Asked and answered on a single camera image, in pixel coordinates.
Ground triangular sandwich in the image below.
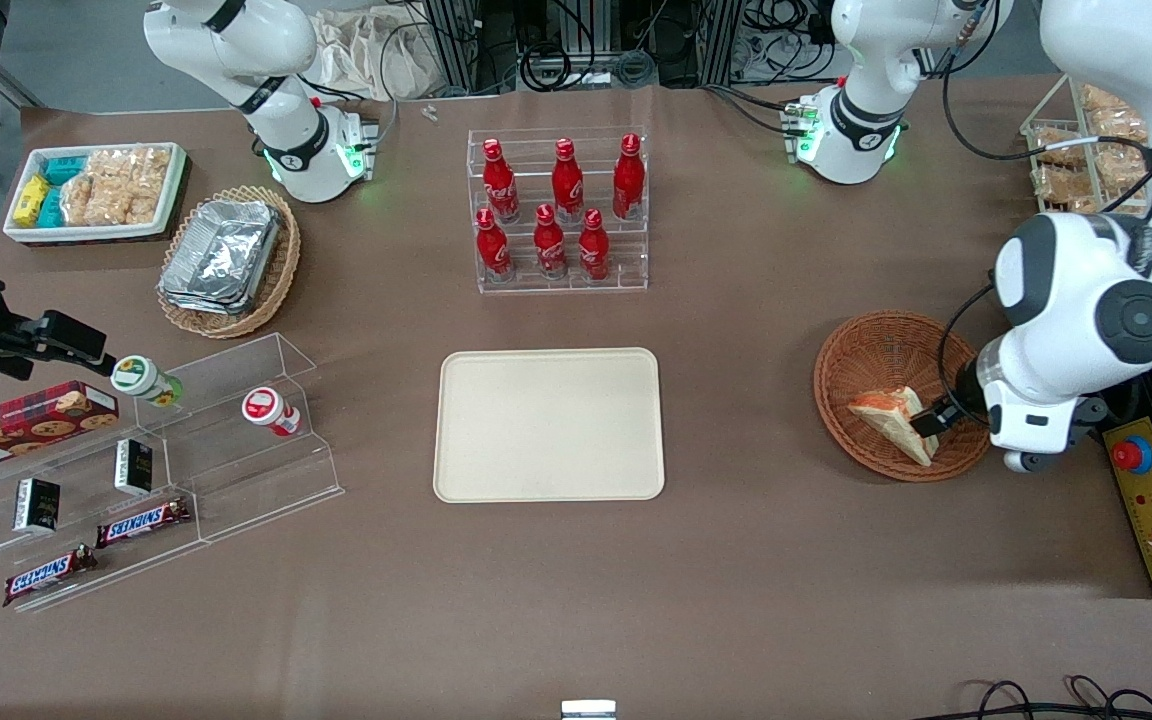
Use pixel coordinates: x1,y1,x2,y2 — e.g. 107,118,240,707
848,386,941,468

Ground brown wicker basket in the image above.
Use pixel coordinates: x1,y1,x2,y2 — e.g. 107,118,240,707
813,310,993,484

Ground white rectangular snack tray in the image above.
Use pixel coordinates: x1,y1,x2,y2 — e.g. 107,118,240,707
2,142,188,242

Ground light oval wicker basket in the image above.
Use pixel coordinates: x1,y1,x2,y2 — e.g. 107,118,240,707
156,185,303,340

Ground beige plastic tray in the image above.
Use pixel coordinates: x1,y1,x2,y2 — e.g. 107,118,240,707
433,347,666,503

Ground green-lidded white cup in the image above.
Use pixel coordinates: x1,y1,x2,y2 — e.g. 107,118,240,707
110,355,185,409

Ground red tartan cookie box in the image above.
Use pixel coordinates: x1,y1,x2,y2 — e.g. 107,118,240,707
0,380,121,477

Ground yellow snack pack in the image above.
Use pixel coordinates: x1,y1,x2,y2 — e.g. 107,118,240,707
13,174,51,228

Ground small black box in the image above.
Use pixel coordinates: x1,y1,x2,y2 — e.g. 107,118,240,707
13,477,63,534
114,438,155,498

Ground bagged rice crackers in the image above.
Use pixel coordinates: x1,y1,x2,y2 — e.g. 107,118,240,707
60,146,173,228

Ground stack of foil containers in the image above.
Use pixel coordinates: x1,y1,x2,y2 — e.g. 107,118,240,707
158,199,283,317

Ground snickers chocolate bar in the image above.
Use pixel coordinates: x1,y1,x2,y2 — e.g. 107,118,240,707
95,497,193,550
2,544,99,609

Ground red-lidded white cup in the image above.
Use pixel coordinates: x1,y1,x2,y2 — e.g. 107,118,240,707
241,386,303,439

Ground clear acrylic stepped shelf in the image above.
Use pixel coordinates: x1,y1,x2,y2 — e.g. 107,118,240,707
0,332,346,614

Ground red cola bottle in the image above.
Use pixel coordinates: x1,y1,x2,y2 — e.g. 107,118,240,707
551,138,586,225
578,208,612,282
533,204,569,281
612,133,647,222
475,208,515,283
481,138,521,224

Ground clear acrylic bottle rack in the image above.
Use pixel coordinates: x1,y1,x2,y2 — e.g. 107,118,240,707
466,125,651,295

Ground crumpled paper bags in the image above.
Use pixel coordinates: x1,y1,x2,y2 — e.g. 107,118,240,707
308,8,445,103

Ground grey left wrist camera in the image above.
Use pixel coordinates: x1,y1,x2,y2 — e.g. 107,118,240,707
1000,398,1113,475

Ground white wire rack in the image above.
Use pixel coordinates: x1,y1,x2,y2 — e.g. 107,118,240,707
1020,72,1152,217

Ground black floor cables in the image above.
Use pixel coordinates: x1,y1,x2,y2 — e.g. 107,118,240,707
936,676,1152,720

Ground aluminium frame with cables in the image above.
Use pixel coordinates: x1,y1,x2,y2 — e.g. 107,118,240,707
406,0,852,93

